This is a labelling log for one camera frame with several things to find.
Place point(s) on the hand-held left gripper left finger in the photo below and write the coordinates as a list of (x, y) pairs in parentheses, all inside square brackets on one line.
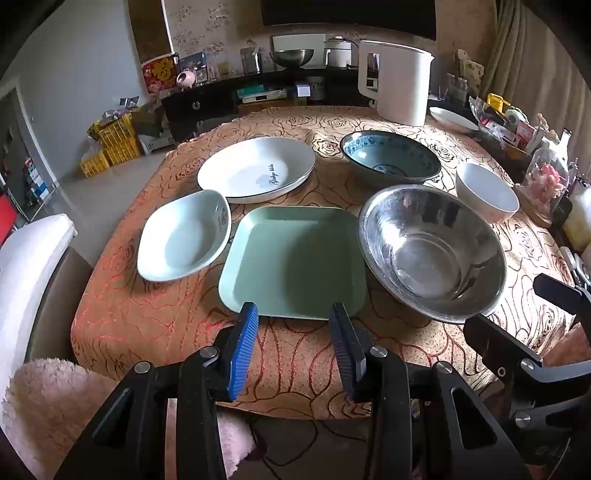
[(243, 350)]

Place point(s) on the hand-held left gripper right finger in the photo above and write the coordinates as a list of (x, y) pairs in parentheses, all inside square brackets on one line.
[(344, 355)]

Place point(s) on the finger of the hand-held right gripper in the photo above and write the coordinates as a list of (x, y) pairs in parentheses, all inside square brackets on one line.
[(498, 339), (561, 290)]

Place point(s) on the green square plate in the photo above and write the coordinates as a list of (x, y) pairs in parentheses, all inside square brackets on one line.
[(295, 258)]

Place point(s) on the stainless steel bowl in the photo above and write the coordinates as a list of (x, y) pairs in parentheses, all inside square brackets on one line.
[(429, 249)]

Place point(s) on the small white bowl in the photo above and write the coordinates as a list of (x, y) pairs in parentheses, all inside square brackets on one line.
[(487, 191)]

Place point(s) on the white oval dish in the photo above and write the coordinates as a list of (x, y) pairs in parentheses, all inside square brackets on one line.
[(184, 240)]

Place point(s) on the white round plate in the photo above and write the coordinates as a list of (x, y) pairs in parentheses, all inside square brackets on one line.
[(251, 168)]

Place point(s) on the blue patterned bowl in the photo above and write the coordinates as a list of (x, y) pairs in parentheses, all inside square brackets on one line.
[(390, 154)]

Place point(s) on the rose patterned tablecloth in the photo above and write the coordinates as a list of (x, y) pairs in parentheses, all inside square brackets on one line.
[(295, 360)]

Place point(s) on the yellow jar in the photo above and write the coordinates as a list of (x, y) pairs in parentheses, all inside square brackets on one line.
[(578, 217)]

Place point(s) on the glass dome with pink flowers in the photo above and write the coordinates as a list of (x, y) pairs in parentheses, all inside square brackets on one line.
[(545, 180)]

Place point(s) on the clear storage box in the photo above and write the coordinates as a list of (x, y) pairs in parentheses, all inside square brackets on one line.
[(501, 131)]

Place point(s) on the pink fluffy cushion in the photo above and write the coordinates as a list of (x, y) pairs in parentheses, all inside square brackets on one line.
[(51, 401)]

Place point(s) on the yellow plastic box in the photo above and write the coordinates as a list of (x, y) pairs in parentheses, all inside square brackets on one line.
[(498, 100)]

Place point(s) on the white shallow plate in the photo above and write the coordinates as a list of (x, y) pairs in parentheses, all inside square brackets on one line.
[(452, 119)]

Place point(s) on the white plastic basket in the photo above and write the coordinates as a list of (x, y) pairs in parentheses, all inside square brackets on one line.
[(154, 144)]

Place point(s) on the yellow plastic crate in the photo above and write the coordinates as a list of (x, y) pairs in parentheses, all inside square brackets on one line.
[(117, 129), (94, 165), (122, 151)]

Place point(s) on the beige curtain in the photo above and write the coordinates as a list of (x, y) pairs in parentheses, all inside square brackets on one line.
[(531, 55)]

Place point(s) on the black low cabinet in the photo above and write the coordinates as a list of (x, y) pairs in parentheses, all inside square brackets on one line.
[(207, 104)]

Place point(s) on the teal books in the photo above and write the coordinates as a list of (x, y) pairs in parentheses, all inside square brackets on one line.
[(261, 94)]

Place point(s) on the white electric kettle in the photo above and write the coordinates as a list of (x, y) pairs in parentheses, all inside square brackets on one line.
[(399, 78)]

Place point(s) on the pink pig toy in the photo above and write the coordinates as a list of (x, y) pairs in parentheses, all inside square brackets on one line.
[(187, 78)]

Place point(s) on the steel mug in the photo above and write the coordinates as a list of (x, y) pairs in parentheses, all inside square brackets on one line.
[(251, 60)]

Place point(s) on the red gift box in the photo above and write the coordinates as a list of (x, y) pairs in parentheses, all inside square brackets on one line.
[(159, 71)]

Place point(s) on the steel mixing bowl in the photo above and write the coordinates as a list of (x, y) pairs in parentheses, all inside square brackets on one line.
[(291, 57)]

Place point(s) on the white cooking pot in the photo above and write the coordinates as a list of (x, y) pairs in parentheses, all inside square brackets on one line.
[(339, 51)]

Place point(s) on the black television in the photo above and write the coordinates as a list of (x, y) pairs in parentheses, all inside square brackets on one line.
[(346, 18)]

